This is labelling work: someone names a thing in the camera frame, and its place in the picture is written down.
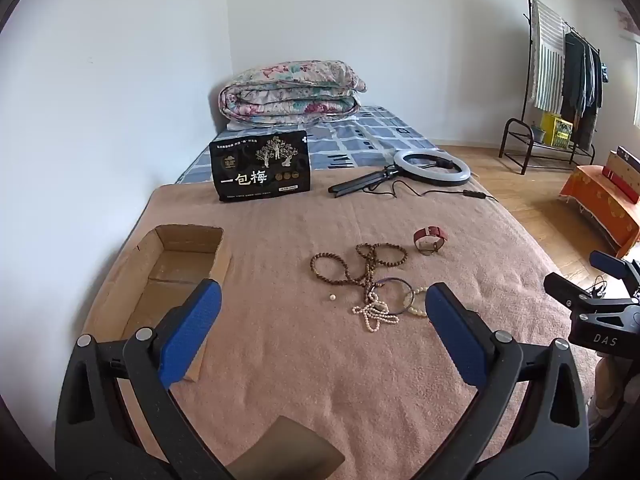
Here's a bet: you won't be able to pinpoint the white pearl necklace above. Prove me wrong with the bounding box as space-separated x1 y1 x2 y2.
351 282 401 333

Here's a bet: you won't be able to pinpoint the dark hanging clothes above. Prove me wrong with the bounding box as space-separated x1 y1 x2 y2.
560 30 603 151

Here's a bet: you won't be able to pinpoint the folded floral quilt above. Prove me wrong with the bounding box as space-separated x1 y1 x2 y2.
218 60 367 123

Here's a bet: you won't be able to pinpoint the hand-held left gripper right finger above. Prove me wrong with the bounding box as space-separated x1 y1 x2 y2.
425 281 591 480

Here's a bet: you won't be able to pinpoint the person's right forearm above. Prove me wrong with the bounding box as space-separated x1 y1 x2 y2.
590 350 632 441

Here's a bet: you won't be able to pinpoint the striped towel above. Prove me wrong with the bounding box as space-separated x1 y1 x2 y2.
530 0 568 111

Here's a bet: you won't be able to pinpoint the blue patterned bed sheet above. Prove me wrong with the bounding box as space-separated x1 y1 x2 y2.
175 105 441 186

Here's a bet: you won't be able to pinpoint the flat brown box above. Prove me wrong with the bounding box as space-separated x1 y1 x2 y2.
602 146 640 203

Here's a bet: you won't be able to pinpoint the orange covered bench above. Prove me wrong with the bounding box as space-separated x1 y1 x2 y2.
559 164 640 260

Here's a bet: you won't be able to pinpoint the red strap wristwatch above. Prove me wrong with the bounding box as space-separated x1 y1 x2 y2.
413 226 448 256

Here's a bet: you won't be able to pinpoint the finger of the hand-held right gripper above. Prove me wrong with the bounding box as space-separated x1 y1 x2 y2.
544 272 603 313
589 250 640 282

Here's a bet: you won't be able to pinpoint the yellow crate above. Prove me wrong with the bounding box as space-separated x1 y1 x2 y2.
540 112 574 150

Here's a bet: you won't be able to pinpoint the white ring light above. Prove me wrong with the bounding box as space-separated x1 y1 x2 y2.
393 147 472 186

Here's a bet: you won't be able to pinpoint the cardboard box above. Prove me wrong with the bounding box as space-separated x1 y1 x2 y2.
82 225 233 383

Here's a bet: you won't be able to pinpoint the black clothes rack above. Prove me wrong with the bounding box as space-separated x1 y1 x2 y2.
498 0 608 176

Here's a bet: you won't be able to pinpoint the dark olive flap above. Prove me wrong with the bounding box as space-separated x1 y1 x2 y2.
227 415 346 480

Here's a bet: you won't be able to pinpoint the blue bangle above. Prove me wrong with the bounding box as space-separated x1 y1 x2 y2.
367 276 415 316

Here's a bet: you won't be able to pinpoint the black snack bag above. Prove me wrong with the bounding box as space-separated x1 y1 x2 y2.
209 130 312 204

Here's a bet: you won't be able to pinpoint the wooden bead necklace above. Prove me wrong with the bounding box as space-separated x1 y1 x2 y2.
310 242 410 291

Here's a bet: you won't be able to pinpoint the cream bead bracelet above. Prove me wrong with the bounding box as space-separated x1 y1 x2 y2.
404 286 432 318

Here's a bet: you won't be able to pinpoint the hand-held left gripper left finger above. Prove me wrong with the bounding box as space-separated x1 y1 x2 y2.
54 277 223 480

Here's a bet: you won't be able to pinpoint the brown blanket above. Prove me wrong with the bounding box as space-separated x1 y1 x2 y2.
80 167 606 480

